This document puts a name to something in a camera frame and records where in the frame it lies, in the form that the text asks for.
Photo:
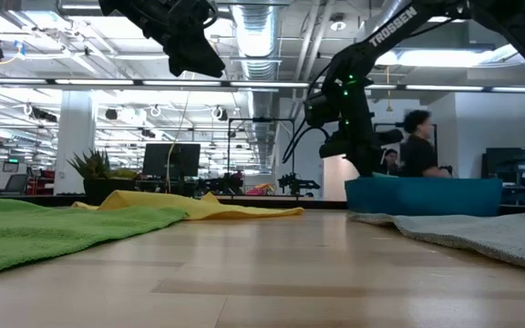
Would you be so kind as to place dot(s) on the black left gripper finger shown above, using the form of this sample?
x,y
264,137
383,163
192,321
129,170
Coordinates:
x,y
178,59
205,61

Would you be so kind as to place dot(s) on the yellow microfiber towel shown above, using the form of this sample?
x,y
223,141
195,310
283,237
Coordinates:
x,y
189,205

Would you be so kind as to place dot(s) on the grey microfiber towel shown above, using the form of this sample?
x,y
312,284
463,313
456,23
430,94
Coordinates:
x,y
481,237

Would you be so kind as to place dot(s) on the green microfiber towel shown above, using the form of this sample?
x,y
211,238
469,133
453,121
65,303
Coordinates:
x,y
39,232

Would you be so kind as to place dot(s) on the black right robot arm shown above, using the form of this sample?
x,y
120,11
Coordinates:
x,y
394,25

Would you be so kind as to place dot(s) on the black background robot arm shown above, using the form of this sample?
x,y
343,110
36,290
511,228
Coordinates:
x,y
296,184

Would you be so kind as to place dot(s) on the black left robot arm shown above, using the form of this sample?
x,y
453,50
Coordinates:
x,y
126,9

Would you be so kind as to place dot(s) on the person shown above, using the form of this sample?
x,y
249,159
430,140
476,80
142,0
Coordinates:
x,y
419,152
390,161

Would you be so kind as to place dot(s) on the white door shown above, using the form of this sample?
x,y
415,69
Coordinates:
x,y
337,175

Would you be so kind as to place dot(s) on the long ceiling light bar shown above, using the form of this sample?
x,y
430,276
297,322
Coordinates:
x,y
267,84

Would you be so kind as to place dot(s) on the blue plastic bin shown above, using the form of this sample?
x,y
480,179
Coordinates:
x,y
426,196

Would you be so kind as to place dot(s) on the black computer monitor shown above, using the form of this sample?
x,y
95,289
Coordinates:
x,y
171,159

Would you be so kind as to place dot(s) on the pink and yellow object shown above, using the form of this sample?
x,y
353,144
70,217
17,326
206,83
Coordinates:
x,y
262,189

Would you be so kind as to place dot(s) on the white pillar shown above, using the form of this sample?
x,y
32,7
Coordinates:
x,y
75,150

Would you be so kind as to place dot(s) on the potted succulent plant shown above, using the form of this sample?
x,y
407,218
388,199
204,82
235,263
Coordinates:
x,y
103,187

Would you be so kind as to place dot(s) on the black equipment rack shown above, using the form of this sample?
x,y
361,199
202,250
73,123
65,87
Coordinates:
x,y
517,177

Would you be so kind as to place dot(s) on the grey office chair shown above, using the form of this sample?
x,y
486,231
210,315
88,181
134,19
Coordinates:
x,y
15,183

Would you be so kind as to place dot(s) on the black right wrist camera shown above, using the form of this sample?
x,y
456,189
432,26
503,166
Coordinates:
x,y
319,109

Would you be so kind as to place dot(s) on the black metal stand frame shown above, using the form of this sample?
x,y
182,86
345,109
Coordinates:
x,y
261,119
435,136

